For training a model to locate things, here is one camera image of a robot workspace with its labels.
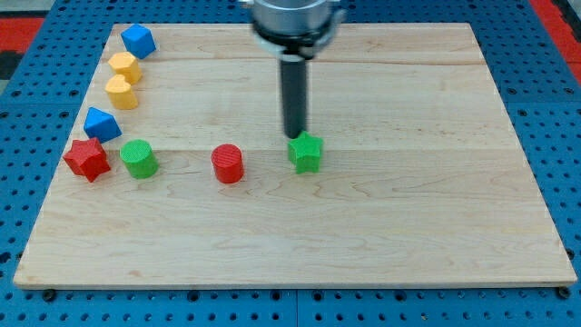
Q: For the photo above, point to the yellow heart block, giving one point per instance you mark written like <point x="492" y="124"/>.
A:
<point x="120" y="93"/>

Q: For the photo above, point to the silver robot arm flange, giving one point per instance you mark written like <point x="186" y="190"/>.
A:
<point x="294" y="30"/>

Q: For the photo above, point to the green cylinder block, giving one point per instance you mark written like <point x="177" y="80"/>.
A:
<point x="138" y="158"/>

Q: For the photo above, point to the yellow hexagon block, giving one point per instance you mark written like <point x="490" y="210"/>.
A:
<point x="126" y="64"/>

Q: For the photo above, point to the light wooden board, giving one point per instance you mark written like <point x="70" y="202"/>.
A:
<point x="423" y="182"/>

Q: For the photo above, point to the blue triangular prism block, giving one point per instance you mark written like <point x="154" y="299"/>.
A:
<point x="101" y="125"/>

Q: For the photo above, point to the red cylinder block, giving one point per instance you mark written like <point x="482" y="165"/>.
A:
<point x="227" y="162"/>

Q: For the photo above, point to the blue cube block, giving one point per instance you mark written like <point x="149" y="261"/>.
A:
<point x="138" y="40"/>

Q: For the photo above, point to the green star block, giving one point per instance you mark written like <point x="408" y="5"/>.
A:
<point x="305" y="153"/>

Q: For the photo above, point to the red star block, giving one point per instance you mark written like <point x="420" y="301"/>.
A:
<point x="87" y="158"/>

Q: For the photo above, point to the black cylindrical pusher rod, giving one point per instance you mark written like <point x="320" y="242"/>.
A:
<point x="294" y="97"/>

